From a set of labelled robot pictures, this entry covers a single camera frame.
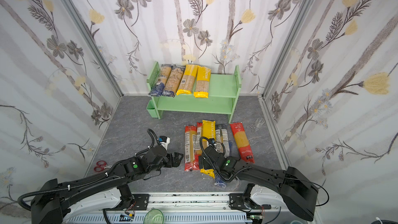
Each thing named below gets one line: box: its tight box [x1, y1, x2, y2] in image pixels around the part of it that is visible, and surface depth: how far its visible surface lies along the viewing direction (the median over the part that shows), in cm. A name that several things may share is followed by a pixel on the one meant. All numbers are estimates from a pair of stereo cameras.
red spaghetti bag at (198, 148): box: [194, 122, 203, 157], surface depth 95 cm
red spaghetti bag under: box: [184, 124, 200, 172], surface depth 91 cm
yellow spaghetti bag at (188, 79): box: [176, 64, 199, 96], surface depth 89 cm
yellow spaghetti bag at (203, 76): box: [193, 65, 212, 98], surface depth 88 cm
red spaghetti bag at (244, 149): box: [229, 122, 255, 164], surface depth 95 cm
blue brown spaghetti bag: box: [161, 64, 186, 98], surface depth 89 cm
